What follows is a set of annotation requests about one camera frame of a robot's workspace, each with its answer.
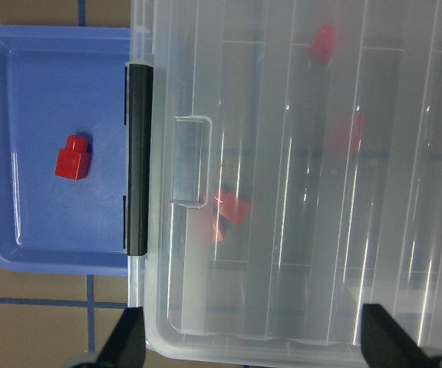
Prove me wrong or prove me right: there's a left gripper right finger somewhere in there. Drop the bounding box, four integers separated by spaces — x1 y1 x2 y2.
361 304 440 367

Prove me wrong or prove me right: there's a black box latch handle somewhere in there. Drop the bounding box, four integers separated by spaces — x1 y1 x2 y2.
124 64 153 256

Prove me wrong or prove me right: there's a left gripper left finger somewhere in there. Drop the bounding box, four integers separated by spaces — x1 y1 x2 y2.
91 307 146 368

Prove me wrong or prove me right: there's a clear plastic box lid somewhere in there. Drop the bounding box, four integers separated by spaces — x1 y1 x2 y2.
140 0 442 368

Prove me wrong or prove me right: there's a blue plastic tray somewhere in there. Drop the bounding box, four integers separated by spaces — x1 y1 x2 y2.
0 25 130 276

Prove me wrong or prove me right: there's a clear plastic storage box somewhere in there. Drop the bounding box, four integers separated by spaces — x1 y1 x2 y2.
127 0 442 368

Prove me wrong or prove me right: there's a red block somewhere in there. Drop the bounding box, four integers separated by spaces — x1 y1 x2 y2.
308 25 337 65
54 135 91 180
203 187 250 245
322 111 365 159

